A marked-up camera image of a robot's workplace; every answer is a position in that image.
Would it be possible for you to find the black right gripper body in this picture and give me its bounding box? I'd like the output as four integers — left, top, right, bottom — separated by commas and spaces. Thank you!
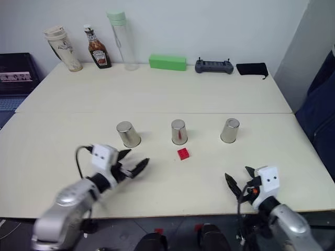
238, 176, 263, 207

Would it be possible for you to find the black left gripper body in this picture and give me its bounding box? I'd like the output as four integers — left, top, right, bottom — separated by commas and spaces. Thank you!
111, 161, 135, 184

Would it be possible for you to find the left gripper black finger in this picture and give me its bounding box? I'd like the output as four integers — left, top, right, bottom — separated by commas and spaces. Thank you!
116, 149, 132, 164
128, 157, 151, 178

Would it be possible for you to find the upturned steel cup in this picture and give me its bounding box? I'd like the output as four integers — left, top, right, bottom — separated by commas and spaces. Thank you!
171, 119, 189, 145
116, 121, 142, 148
220, 118, 240, 144

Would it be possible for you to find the red toy brick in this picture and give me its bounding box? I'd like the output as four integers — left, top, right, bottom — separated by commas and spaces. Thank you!
177, 147, 192, 161

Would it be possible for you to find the dark rounded shape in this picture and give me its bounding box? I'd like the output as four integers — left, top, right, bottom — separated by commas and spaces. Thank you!
197, 223, 232, 251
135, 231, 168, 251

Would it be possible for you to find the ketchup bottle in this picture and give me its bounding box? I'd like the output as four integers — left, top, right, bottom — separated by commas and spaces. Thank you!
83, 25, 113, 70

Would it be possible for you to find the green rectangular box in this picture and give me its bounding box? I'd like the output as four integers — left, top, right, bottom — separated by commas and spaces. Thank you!
149, 54, 188, 72

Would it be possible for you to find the black cloth pouch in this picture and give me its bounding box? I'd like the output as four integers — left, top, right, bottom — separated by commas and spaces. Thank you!
236, 62, 269, 80

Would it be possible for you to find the clear bottle with green lid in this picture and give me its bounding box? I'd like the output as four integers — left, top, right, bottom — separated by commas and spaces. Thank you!
106, 9, 140, 71

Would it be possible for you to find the grey remote controller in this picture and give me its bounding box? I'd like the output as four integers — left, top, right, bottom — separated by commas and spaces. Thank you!
194, 56, 235, 75

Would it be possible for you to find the beige printed tumbler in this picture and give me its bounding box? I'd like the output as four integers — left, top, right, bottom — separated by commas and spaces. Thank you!
43, 25, 84, 73

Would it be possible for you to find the blue laptop keyboard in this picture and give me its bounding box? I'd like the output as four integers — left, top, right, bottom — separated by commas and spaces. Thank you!
0, 94, 29, 129

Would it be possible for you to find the black case with white label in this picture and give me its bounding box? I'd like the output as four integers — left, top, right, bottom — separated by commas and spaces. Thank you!
0, 53, 44, 95

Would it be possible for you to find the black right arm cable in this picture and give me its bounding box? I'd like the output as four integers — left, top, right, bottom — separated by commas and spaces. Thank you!
236, 184, 249, 241

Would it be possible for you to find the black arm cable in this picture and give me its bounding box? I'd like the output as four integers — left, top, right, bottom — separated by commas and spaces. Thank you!
75, 145, 94, 181
236, 184, 249, 241

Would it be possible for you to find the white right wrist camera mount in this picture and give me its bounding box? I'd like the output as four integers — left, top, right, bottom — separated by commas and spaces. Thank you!
251, 165, 280, 210

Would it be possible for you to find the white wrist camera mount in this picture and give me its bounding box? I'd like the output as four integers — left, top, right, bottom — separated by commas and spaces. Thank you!
251, 165, 280, 210
91, 143, 119, 189

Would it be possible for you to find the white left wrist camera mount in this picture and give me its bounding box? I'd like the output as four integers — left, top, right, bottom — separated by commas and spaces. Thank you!
91, 143, 119, 189

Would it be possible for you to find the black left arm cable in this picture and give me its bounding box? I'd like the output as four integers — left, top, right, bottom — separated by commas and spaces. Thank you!
75, 145, 94, 181

